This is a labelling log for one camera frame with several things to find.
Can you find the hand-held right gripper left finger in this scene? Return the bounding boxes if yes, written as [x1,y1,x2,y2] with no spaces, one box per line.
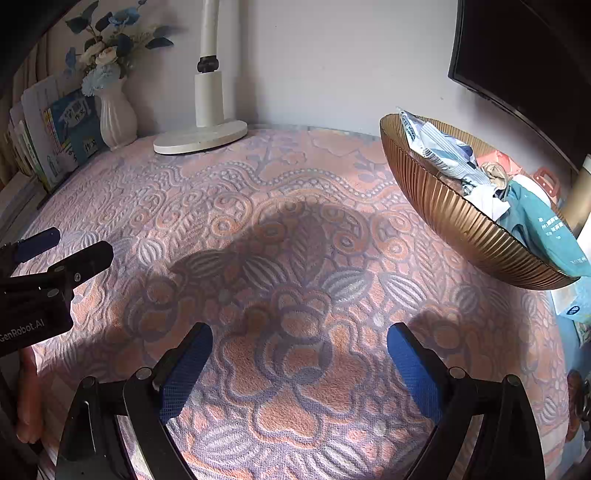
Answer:
[55,322,214,480]

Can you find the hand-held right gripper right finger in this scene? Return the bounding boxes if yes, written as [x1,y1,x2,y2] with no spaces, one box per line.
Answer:
[387,322,546,480]

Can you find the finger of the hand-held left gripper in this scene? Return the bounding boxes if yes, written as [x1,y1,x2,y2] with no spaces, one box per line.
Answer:
[0,227,62,266]
[46,240,115,301]

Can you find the gold ribbed glass bowl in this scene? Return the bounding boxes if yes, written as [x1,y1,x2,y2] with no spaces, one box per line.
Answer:
[379,112,581,291]

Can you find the teal printed cloth bag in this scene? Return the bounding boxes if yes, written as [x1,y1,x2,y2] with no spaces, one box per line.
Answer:
[498,180,591,278]

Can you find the white blue wipes packet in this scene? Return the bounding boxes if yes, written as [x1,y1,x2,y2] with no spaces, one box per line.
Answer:
[398,108,481,181]

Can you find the red plastic packet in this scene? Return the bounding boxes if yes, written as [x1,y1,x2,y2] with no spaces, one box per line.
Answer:
[480,150,518,176]

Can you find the person's left hand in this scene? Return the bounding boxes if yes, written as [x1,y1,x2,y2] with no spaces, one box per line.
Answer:
[16,345,46,445]

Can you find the row of books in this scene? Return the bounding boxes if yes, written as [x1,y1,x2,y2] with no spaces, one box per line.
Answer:
[7,76,109,192]

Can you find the white ribbed vase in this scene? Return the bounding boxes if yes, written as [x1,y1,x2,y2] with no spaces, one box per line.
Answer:
[93,76,139,151]

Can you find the light blue tissue pack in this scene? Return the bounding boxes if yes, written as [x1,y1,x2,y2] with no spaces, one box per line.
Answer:
[551,277,591,342]

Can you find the pink floral blanket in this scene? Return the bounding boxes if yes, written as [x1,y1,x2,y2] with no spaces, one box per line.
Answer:
[18,124,578,480]

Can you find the white desk lamp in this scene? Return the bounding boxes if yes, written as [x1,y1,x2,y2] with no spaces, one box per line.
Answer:
[153,0,249,155]

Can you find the blue white artificial flowers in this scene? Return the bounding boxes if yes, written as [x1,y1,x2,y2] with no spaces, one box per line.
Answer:
[64,0,175,97]

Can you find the pink hair clip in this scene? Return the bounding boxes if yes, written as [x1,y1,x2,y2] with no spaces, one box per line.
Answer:
[533,167,561,201]

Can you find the silver monitor stand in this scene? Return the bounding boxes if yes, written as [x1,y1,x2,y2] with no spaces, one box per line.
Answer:
[566,154,591,236]

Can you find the black monitor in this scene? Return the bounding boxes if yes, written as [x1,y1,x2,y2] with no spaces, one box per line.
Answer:
[448,0,591,174]

